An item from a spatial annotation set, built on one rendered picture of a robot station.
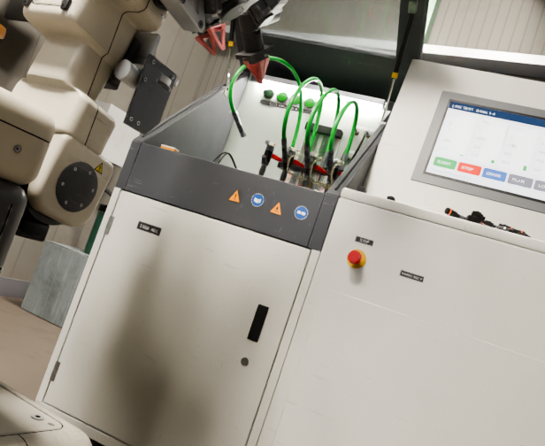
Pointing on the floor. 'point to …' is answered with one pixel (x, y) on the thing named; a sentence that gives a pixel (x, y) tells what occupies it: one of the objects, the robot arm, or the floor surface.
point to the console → (431, 306)
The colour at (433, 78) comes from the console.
